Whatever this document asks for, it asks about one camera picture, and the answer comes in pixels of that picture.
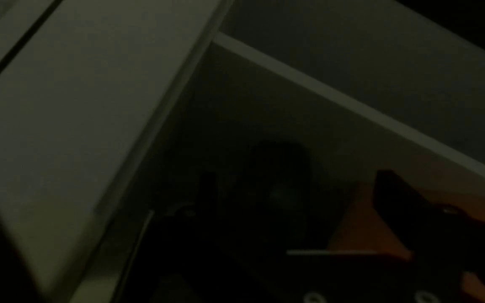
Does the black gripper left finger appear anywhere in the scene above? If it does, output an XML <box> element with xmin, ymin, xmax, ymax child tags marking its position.
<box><xmin>196</xmin><ymin>170</ymin><xmax>220</xmax><ymax>222</ymax></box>

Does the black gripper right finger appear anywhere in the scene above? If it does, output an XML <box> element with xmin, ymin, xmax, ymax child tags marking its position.
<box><xmin>374</xmin><ymin>168</ymin><xmax>442</xmax><ymax>264</ymax></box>

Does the small white cabinet door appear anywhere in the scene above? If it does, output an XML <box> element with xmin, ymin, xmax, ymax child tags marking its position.
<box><xmin>0</xmin><ymin>0</ymin><xmax>233</xmax><ymax>303</ymax></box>

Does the orange toy container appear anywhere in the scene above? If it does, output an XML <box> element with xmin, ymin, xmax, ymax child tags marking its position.
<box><xmin>332</xmin><ymin>180</ymin><xmax>485</xmax><ymax>303</ymax></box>

